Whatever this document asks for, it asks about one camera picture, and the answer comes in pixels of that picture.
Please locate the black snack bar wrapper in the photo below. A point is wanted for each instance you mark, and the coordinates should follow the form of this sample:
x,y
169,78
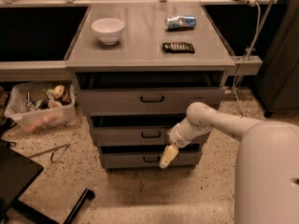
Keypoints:
x,y
178,47

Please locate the white ceramic bowl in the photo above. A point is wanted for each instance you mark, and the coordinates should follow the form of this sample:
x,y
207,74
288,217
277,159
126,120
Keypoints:
x,y
108,30

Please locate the grey bottom drawer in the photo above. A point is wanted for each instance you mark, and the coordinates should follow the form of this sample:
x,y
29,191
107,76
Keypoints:
x,y
147,159

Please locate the black chair base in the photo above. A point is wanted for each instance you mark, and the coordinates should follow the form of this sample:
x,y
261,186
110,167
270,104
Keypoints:
x,y
17,173

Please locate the grey top drawer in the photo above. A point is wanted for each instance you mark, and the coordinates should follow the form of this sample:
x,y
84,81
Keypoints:
x,y
145,101

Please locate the grey drawer cabinet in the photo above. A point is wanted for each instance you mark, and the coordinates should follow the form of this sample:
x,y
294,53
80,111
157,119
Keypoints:
x,y
138,60

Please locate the white gripper wrist block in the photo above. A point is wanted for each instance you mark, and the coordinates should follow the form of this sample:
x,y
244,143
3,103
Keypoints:
x,y
177,138

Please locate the clear plastic storage bin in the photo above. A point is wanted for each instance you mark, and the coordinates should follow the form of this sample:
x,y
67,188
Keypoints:
x,y
33,106

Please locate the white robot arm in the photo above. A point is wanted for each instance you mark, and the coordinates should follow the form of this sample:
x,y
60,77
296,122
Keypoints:
x,y
267,162

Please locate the grey drawer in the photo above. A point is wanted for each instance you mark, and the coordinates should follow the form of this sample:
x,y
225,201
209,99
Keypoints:
x,y
147,159
145,101
130,136

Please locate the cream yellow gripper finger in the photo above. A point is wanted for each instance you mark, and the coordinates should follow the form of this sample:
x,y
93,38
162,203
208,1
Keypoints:
x,y
170,152

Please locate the dark cabinet on wheels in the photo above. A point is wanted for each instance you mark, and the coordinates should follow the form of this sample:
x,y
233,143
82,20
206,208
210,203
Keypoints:
x,y
277,83

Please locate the thin stick on floor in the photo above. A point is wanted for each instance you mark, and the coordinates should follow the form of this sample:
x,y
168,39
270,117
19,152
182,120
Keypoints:
x,y
47,151

